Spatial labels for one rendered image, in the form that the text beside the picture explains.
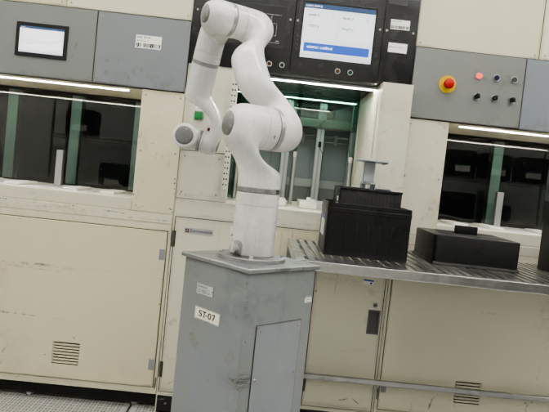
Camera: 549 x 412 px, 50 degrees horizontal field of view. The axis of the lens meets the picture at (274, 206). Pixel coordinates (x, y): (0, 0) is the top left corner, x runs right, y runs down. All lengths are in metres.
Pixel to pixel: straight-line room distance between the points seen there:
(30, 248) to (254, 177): 1.20
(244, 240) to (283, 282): 0.15
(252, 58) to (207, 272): 0.62
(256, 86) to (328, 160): 1.62
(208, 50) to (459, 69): 1.03
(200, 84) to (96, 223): 0.76
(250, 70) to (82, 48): 0.95
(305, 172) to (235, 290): 1.80
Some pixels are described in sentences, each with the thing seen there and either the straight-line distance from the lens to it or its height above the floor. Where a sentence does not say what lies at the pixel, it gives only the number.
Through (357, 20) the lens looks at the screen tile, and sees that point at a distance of 2.44.
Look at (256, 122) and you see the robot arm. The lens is 1.57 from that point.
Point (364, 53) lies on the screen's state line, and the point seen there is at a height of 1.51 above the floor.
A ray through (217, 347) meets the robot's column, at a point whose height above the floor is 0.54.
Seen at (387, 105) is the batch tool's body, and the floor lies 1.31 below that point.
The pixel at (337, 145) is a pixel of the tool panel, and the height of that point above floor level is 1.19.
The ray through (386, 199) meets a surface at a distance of 1.97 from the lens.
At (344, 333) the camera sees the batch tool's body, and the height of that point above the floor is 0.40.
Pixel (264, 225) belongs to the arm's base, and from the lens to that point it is 1.60.
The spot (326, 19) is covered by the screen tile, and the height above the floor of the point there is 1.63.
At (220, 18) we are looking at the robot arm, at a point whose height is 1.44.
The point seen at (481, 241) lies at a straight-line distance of 2.08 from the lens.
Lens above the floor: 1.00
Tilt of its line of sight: 3 degrees down
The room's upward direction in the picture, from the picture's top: 6 degrees clockwise
